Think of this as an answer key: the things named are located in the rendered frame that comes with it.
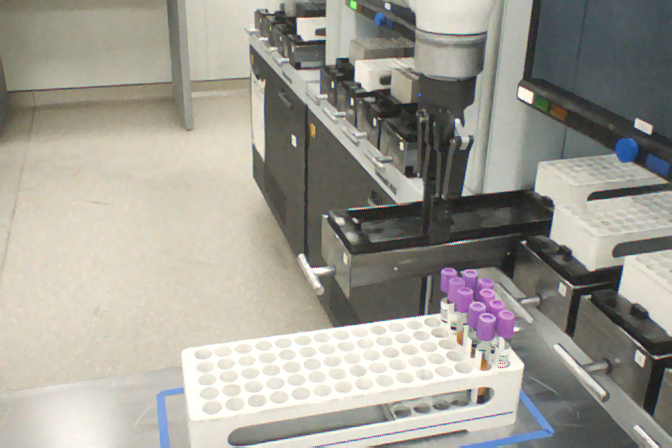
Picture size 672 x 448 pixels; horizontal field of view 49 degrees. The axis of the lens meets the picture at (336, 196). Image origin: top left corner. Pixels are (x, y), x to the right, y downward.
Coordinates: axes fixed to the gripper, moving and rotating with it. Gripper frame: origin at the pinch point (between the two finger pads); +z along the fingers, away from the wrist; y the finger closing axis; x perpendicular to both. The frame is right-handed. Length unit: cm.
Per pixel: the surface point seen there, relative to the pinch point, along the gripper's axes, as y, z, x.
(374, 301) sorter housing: 50, 47, -11
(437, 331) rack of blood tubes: -31.1, -3.4, 14.5
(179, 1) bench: 289, 15, 4
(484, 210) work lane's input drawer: 7.0, 3.9, -11.8
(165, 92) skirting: 355, 79, 9
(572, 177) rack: 3.1, -1.9, -24.1
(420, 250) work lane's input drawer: -2.2, 4.2, 3.1
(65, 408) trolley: -25, 2, 49
